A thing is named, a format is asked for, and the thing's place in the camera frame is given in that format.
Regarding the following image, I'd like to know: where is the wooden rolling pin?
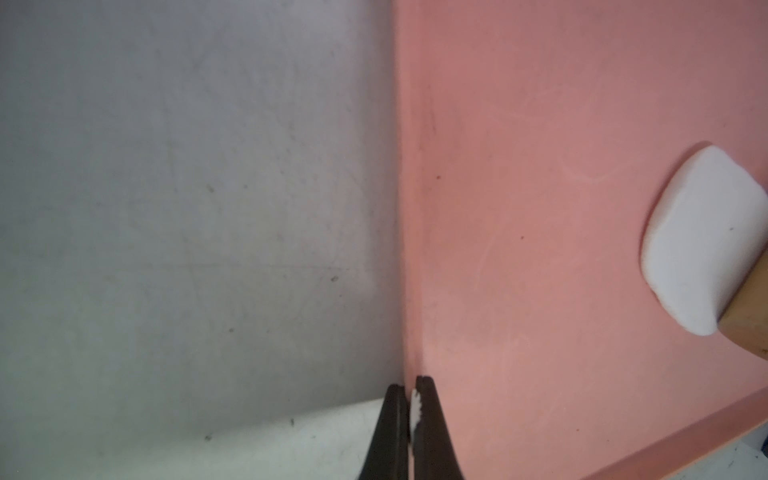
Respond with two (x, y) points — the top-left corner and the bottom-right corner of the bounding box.
(718, 249), (768, 360)

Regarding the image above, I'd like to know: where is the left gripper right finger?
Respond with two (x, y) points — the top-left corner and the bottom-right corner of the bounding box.
(412, 376), (464, 480)

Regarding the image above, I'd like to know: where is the white dough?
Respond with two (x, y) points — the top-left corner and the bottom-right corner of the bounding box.
(640, 145), (767, 336)

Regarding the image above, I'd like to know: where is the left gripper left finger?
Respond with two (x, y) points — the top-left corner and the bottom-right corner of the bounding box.
(358, 384), (410, 480)

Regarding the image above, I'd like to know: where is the pink plastic tray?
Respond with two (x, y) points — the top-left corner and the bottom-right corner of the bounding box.
(393, 1), (767, 479)

